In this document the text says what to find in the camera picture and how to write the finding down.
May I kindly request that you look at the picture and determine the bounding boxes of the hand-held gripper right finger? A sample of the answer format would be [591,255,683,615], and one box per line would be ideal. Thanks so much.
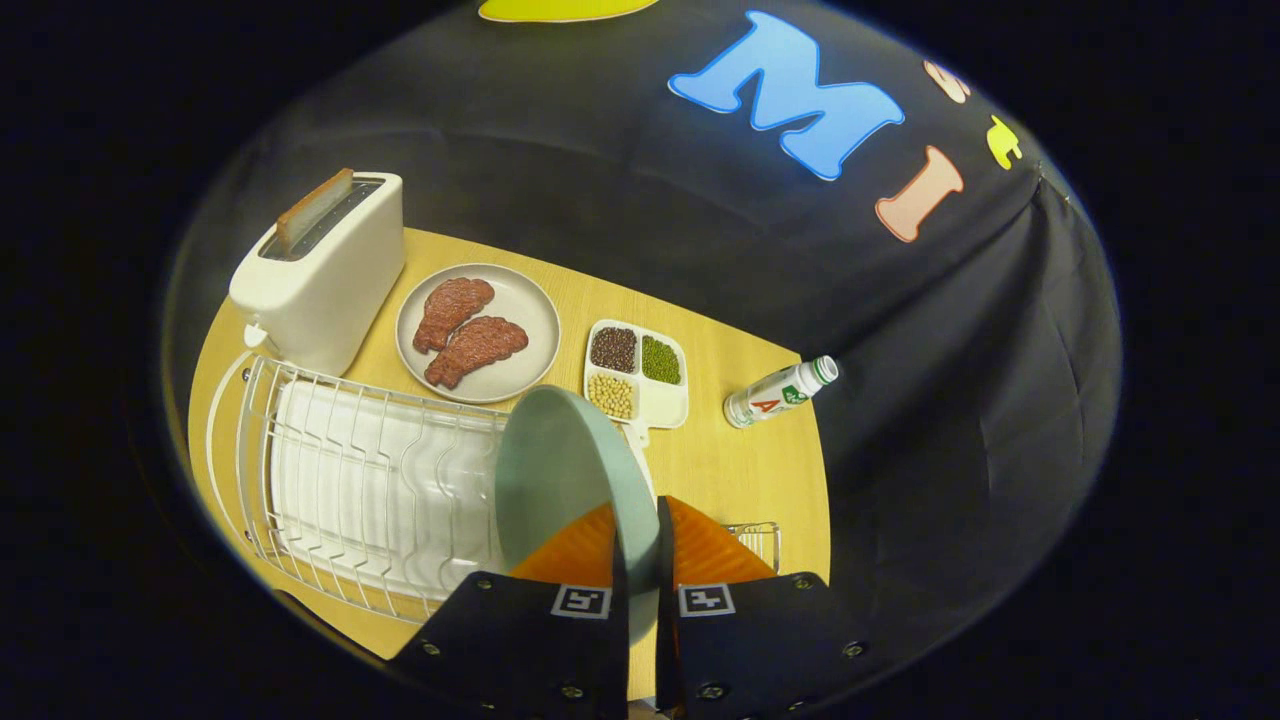
[655,495,901,719]

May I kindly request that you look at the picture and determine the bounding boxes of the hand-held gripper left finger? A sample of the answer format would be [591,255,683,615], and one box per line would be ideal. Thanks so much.
[390,502,631,720]

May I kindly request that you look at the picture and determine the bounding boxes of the metal wire basket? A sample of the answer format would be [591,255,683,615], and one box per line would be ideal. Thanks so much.
[722,521,781,573]

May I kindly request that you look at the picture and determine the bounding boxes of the pale green plate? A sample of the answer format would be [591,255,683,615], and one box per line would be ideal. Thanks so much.
[495,386,661,646]

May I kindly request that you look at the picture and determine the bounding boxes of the white wire dish rack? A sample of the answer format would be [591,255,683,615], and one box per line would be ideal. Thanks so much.
[205,350,516,626]

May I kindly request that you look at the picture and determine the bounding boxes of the beige round plate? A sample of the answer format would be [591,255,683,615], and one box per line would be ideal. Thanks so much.
[396,263,561,405]

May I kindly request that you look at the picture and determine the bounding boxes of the white drink bottle green label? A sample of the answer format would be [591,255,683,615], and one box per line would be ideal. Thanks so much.
[723,355,839,429]

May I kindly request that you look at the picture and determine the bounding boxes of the white divided tray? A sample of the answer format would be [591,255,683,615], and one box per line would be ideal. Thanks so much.
[583,319,690,448]

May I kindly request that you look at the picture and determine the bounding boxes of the pile of yellow soybeans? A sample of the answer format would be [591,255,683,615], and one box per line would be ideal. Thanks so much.
[588,373,637,420]

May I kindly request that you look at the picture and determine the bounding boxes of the pile of green beans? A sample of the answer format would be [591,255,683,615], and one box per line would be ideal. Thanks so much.
[641,336,682,385]

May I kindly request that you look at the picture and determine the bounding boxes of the brown meat piece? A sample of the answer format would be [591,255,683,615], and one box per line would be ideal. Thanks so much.
[424,316,529,390]
[413,277,496,355]

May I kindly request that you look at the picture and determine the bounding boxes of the pile of dark red beans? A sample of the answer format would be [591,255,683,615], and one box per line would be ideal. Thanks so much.
[590,327,638,374]

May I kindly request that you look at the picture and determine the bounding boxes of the white toaster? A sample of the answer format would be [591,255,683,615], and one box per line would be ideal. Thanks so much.
[229,172,405,378]

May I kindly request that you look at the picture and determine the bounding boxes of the toast slice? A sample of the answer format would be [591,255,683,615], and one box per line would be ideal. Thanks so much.
[275,168,355,253]

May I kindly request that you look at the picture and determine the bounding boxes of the black backdrop cloth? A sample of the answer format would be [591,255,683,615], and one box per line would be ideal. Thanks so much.
[165,0,1121,691]

